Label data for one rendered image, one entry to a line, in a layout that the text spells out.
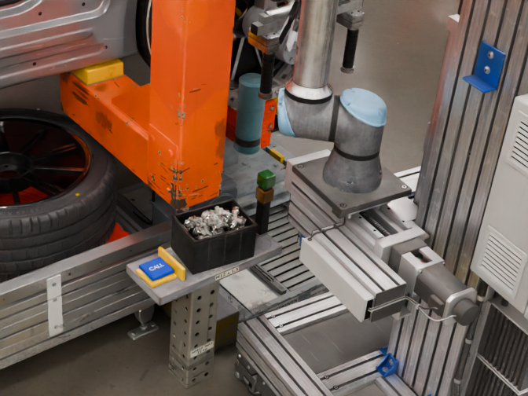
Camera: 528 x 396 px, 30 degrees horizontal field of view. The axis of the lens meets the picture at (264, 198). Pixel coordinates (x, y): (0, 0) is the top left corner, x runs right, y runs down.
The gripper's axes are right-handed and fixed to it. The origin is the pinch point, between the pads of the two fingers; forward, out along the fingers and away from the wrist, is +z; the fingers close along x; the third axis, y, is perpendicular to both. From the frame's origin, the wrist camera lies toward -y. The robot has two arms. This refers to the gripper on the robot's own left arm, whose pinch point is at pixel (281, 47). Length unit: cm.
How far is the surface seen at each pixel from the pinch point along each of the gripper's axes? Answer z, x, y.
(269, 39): 0.0, 12.1, -1.6
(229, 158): 49, 73, 12
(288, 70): 10, 59, 17
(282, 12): -8.5, 16.1, -0.4
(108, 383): 112, 2, -11
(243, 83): 16.9, 30.5, -0.8
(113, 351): 108, 15, -11
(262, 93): 16.1, 18.7, 3.5
